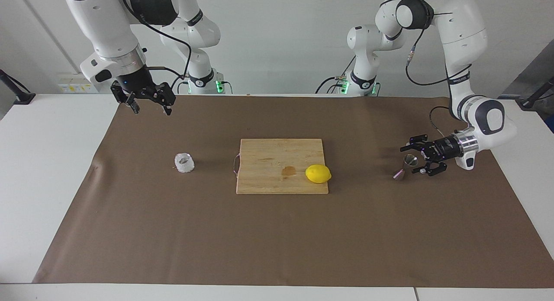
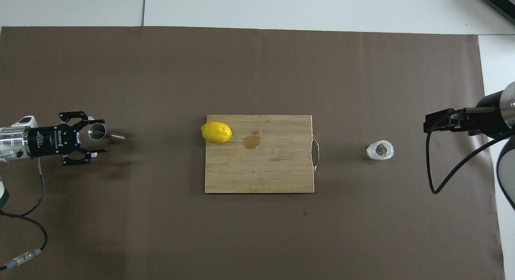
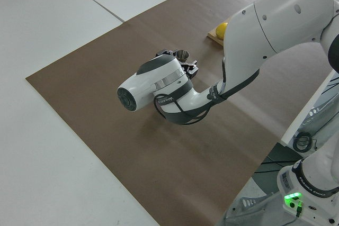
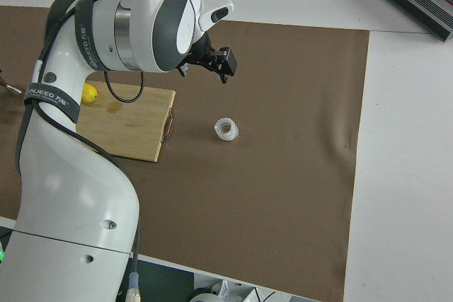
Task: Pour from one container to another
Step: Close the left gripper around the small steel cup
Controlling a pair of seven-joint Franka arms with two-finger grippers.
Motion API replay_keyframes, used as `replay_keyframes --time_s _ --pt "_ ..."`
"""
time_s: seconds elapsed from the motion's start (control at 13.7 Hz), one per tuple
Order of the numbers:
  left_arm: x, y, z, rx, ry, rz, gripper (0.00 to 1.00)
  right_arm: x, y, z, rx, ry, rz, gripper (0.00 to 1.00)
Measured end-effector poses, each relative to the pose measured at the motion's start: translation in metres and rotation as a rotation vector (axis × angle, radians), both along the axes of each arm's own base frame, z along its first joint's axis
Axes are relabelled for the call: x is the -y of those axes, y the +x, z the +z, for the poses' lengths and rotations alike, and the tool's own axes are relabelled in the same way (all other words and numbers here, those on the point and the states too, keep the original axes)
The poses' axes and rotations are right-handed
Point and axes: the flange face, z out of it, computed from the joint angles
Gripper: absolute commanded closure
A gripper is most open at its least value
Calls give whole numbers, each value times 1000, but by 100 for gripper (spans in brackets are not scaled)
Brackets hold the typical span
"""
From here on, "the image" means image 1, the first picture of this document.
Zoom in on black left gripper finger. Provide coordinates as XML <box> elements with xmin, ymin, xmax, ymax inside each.
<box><xmin>399</xmin><ymin>134</ymin><xmax>434</xmax><ymax>153</ymax></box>
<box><xmin>411</xmin><ymin>160</ymin><xmax>448</xmax><ymax>177</ymax></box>

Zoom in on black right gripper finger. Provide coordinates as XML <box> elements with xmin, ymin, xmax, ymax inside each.
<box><xmin>152</xmin><ymin>82</ymin><xmax>177</xmax><ymax>117</ymax></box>
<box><xmin>110</xmin><ymin>82</ymin><xmax>140</xmax><ymax>115</ymax></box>

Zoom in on steel double jigger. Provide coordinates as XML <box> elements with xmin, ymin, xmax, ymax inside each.
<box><xmin>393</xmin><ymin>154</ymin><xmax>419</xmax><ymax>181</ymax></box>

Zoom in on clear textured glass cup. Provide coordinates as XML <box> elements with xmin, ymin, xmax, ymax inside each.
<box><xmin>174</xmin><ymin>152</ymin><xmax>195</xmax><ymax>173</ymax></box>

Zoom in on yellow lemon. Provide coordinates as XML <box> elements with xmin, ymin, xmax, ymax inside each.
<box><xmin>305</xmin><ymin>164</ymin><xmax>332</xmax><ymax>184</ymax></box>

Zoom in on dark grey panel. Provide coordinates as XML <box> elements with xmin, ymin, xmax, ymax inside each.
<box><xmin>501</xmin><ymin>38</ymin><xmax>554</xmax><ymax>101</ymax></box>

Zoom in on brown paper table mat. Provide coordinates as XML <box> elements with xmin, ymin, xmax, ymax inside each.
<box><xmin>32</xmin><ymin>95</ymin><xmax>554</xmax><ymax>288</ymax></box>

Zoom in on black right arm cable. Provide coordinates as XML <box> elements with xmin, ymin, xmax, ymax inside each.
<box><xmin>120</xmin><ymin>0</ymin><xmax>192</xmax><ymax>93</ymax></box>

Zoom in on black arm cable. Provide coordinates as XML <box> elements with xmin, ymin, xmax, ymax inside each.
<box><xmin>120</xmin><ymin>0</ymin><xmax>192</xmax><ymax>93</ymax></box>
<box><xmin>379</xmin><ymin>0</ymin><xmax>473</xmax><ymax>139</ymax></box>

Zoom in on white wall socket box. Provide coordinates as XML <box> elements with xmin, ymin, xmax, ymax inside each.
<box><xmin>58</xmin><ymin>78</ymin><xmax>98</xmax><ymax>94</ymax></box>

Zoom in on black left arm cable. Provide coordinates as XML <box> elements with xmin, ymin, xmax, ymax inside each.
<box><xmin>379</xmin><ymin>0</ymin><xmax>473</xmax><ymax>139</ymax></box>

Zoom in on black base cable bundle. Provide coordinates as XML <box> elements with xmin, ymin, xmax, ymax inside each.
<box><xmin>315</xmin><ymin>54</ymin><xmax>358</xmax><ymax>95</ymax></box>

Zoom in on wooden cutting board, metal handle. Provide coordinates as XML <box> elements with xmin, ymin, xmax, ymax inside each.
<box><xmin>233</xmin><ymin>138</ymin><xmax>329</xmax><ymax>195</ymax></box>

